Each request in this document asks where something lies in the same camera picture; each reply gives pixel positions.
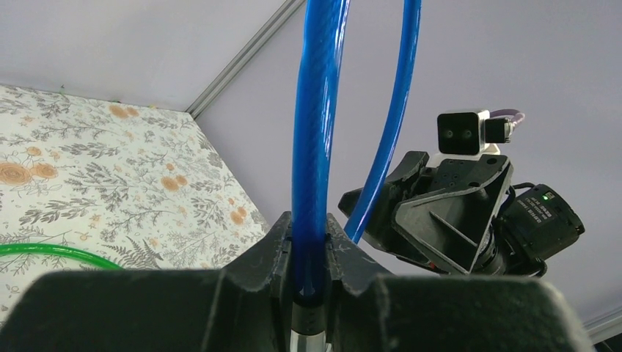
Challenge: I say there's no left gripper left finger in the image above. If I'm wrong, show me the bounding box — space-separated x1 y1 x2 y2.
1 213 292 351

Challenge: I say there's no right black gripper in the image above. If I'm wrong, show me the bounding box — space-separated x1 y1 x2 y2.
362 151 513 275

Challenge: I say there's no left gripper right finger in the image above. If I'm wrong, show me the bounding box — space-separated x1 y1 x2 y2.
326 216 593 351

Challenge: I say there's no blue cable lock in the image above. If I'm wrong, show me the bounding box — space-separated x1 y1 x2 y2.
290 1 422 351

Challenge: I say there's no floral tablecloth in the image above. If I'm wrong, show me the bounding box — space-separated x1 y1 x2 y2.
1 86 269 269

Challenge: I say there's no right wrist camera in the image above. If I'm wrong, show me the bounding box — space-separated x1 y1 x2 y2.
427 109 525 167

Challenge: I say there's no green cable lock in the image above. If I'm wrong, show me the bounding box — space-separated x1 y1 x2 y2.
1 243 122 270

